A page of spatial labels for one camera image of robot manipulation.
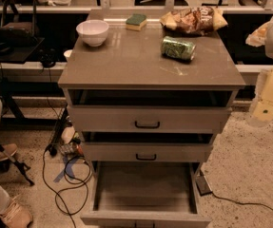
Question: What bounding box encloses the black tripod stick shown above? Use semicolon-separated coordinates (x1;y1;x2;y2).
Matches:
0;144;34;186

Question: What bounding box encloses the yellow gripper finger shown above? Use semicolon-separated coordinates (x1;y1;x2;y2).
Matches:
247;99;273;127

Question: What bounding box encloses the green soda can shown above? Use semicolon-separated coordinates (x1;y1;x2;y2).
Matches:
161;36;196;61

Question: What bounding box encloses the black floor cable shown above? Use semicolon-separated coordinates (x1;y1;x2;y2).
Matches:
41;144;93;228

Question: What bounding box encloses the white paper cup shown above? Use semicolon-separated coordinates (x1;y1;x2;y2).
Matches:
64;49;72;61

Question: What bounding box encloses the grey drawer cabinet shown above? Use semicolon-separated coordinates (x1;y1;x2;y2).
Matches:
57;9;246;176

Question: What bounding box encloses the black bag on shelf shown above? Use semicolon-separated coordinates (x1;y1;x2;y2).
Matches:
0;0;39;48

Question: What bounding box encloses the black power adapter with cable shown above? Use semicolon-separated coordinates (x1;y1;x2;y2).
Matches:
195;175;273;212

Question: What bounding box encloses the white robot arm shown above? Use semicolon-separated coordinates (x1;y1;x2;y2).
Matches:
245;16;273;126

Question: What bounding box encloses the blue tape cross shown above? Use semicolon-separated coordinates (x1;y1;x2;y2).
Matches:
53;156;78;182

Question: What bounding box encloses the middle drawer with black handle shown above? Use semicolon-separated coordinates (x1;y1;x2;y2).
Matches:
82;132;213;162

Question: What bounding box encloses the drawer with black handle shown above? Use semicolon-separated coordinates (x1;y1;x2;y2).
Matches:
82;132;213;162
68;89;231;134

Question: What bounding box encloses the top drawer with black handle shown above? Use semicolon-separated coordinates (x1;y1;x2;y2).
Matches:
68;89;231;134

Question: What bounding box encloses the green yellow sponge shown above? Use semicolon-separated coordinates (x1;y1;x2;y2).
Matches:
126;14;146;31

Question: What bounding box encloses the brown chip bag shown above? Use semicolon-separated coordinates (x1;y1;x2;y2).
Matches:
160;6;228;36

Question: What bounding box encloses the white bowl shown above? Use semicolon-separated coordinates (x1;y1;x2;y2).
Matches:
76;20;109;47

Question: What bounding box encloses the brown shoe lower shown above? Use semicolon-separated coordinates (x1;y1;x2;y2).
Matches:
0;199;33;228

